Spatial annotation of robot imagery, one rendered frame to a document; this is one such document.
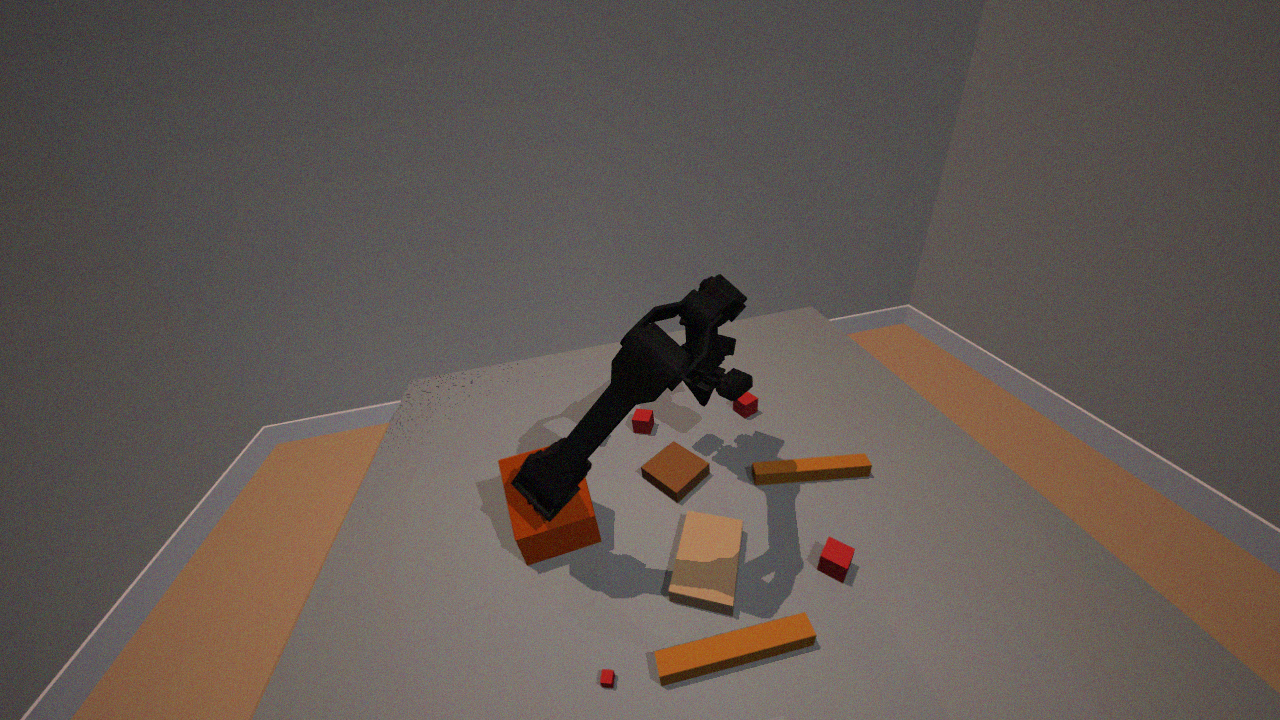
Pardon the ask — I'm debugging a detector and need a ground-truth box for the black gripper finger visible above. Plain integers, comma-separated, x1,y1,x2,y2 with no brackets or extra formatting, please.
696,380,716,406
684,375,704,405

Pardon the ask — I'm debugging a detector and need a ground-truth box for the orange long rectangular bar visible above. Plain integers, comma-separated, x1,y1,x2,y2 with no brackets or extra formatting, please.
753,454,872,486
655,612,817,687

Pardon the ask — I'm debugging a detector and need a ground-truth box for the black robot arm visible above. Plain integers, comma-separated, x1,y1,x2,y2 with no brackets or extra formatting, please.
509,274,748,521

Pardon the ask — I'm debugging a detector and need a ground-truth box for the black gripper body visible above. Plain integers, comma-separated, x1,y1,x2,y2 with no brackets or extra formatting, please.
681,338,753,401

